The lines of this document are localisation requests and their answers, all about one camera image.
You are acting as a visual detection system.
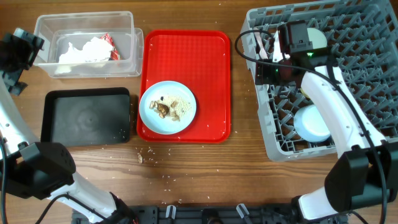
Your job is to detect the clear plastic waste bin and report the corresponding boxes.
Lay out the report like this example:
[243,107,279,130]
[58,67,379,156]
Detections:
[34,11,144,78]

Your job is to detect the red serving tray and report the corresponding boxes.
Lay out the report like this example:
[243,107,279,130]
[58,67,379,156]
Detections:
[136,30,231,144]

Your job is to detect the food scraps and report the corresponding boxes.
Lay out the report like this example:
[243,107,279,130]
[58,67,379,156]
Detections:
[149,95,192,121]

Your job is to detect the white napkin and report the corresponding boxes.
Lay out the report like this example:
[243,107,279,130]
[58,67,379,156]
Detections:
[58,37,114,63]

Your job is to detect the white plastic spoon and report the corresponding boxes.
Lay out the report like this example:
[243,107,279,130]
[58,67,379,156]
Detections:
[254,32,268,59]

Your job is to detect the grey dishwasher rack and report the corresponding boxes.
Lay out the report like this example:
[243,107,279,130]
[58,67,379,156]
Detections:
[241,1,397,161]

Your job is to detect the yellow plastic cup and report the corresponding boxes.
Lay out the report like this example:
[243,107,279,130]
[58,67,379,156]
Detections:
[300,88,310,100]

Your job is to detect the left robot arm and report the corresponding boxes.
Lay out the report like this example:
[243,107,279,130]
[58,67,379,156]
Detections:
[1,28,139,223]

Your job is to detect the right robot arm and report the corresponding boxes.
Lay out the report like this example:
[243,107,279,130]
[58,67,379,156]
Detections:
[256,21,397,223]

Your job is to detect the light blue plate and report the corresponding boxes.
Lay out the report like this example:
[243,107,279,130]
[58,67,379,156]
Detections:
[139,81,197,135]

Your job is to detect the mint green bowl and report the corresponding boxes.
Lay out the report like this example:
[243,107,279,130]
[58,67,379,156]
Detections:
[307,28,328,49]

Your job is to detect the red snack wrapper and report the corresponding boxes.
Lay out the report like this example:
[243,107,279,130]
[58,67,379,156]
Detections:
[100,33,121,60]

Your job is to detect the white plastic fork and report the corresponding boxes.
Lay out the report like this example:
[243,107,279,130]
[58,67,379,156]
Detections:
[272,31,284,62]

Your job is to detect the light blue bowl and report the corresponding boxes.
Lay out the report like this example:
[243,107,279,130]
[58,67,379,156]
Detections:
[294,105,331,142]

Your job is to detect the black plastic tray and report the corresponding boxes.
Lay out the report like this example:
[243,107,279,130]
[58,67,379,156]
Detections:
[40,87,131,147]

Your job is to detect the food crumb on table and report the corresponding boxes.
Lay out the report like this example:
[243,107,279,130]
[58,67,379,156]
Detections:
[137,154,144,164]

